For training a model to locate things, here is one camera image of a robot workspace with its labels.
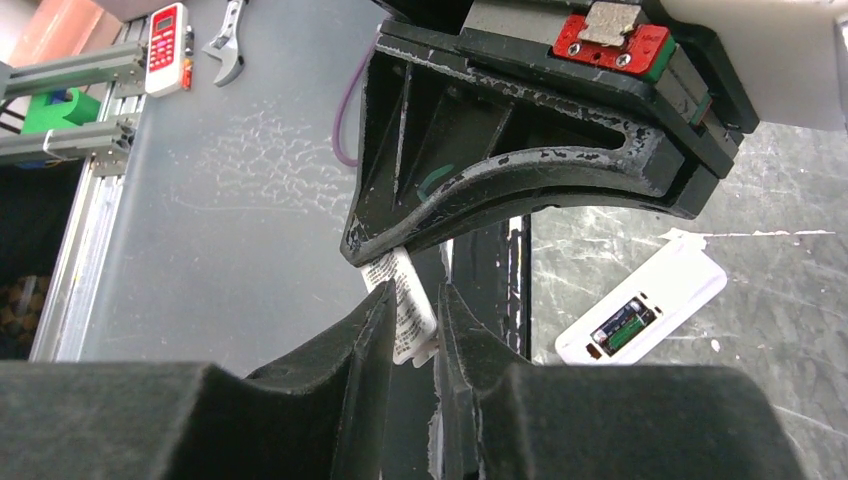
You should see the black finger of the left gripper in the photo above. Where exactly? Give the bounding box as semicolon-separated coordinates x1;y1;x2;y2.
340;51;686;267

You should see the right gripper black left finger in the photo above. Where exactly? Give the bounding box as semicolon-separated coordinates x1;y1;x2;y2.
1;281;397;479

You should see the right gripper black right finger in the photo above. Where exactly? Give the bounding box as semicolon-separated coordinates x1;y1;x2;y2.
436;284;804;479

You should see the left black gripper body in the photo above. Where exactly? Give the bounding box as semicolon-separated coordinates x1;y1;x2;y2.
377;1;759;219

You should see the white battery cover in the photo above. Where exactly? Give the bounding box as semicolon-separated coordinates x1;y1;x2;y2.
360;247;438;368

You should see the black green battery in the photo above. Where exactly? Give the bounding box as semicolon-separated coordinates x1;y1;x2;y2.
606;310;657;356
591;298;650;344

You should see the red white remote control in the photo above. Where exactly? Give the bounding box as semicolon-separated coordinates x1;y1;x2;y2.
144;2;193;98

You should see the silver adjustable wrench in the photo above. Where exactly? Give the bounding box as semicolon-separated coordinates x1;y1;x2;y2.
202;0;249;88

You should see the green plastic block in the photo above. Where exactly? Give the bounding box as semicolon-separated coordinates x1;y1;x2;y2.
21;88;101;134

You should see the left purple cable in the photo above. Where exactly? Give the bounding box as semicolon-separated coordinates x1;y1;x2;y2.
331;39;380;168

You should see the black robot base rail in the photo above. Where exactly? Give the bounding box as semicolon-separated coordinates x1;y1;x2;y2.
381;216;531;479

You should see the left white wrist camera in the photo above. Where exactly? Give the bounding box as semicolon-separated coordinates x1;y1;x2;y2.
662;1;847;131

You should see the aluminium frame profile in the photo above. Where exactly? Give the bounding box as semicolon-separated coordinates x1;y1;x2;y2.
1;20;148;361

